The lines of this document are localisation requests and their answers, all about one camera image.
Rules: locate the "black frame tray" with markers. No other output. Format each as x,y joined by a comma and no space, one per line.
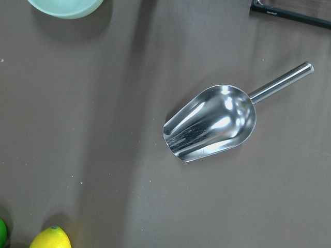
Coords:
313,12

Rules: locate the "steel ice scoop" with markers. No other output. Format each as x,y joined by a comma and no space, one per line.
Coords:
221,117

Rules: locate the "upper yellow lemon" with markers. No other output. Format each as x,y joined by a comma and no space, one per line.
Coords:
53,236

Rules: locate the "mint green bowl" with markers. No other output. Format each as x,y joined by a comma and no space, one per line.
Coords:
66,9

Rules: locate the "green lime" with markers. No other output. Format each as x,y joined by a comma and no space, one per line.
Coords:
3,233

